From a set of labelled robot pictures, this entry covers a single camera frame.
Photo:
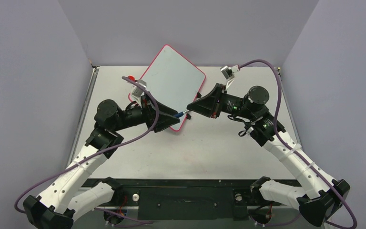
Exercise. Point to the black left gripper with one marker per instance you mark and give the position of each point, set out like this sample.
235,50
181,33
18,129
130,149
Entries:
152,112

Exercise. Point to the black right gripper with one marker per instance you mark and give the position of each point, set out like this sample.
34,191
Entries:
218,101

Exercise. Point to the blue marker cap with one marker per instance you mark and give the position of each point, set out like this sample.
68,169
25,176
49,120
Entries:
178,115

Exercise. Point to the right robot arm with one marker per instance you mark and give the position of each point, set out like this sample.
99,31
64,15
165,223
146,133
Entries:
318,195

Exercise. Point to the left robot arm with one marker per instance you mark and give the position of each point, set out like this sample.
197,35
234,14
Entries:
58,206

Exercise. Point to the pink framed whiteboard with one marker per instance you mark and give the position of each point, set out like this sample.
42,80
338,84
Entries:
172,79

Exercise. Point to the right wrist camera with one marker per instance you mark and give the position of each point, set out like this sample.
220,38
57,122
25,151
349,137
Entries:
229,74

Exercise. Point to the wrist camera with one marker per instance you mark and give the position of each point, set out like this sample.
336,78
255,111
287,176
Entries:
229,74
136,92

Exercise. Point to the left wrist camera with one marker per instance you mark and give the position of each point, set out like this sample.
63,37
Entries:
136,92

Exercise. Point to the black table front rail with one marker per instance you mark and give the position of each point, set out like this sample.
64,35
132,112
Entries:
185,199

